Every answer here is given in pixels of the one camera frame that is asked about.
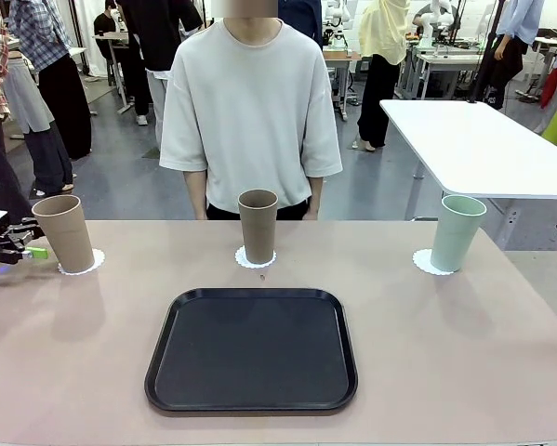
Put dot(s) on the left gripper finger with green tip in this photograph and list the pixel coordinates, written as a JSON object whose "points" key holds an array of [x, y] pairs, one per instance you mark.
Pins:
{"points": [[37, 254], [27, 230]]}

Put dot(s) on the light tan tall cup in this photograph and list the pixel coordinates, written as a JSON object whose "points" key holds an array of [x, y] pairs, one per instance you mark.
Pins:
{"points": [[69, 237]]}

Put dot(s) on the white scalloped paper coaster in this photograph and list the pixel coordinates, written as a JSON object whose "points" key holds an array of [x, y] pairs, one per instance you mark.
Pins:
{"points": [[99, 262], [241, 261], [420, 262]]}

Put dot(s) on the dark brown tall cup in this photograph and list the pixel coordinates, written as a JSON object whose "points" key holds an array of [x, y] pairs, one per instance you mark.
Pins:
{"points": [[258, 227]]}

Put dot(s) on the pale green tall cup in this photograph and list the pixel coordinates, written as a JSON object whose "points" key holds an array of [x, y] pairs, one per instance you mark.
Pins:
{"points": [[454, 237]]}

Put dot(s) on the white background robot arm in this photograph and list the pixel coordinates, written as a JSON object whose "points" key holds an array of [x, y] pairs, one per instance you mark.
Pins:
{"points": [[429, 23]]}

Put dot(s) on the person's left forearm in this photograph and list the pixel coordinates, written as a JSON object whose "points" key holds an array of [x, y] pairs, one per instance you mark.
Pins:
{"points": [[315, 200]]}

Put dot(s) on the person's right forearm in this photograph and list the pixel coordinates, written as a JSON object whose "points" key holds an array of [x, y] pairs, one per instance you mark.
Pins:
{"points": [[195, 195]]}

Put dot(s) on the person in gray skirt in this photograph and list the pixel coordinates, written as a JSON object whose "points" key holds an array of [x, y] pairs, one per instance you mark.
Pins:
{"points": [[27, 102]]}

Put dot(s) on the person blue plaid black skirt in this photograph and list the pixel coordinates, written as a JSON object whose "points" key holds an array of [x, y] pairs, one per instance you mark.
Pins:
{"points": [[59, 93]]}

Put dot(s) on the person in black white sneakers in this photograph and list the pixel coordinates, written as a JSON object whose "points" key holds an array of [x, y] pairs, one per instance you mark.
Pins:
{"points": [[136, 83]]}

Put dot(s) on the black plastic tray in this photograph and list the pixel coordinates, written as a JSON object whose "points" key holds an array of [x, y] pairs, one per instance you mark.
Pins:
{"points": [[255, 353]]}

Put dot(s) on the person black top white trousers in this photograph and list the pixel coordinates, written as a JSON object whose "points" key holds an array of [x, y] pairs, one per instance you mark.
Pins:
{"points": [[162, 28]]}

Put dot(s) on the person in cream sweater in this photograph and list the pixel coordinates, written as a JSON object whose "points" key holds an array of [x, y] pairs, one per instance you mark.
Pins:
{"points": [[250, 107]]}

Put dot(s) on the person in navy top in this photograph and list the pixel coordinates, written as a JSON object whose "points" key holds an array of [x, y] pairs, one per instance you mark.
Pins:
{"points": [[306, 14]]}

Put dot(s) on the person in yellow shirt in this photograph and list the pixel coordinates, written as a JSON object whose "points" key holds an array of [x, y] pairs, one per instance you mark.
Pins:
{"points": [[380, 37]]}

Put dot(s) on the white background table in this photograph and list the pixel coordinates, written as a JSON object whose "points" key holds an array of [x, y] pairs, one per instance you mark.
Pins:
{"points": [[473, 148]]}

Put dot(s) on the gray background desk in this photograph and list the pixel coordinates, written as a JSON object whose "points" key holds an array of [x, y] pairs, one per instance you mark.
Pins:
{"points": [[445, 62]]}

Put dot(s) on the person in light blue shirt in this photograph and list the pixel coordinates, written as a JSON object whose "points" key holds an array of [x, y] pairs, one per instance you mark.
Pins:
{"points": [[515, 23]]}

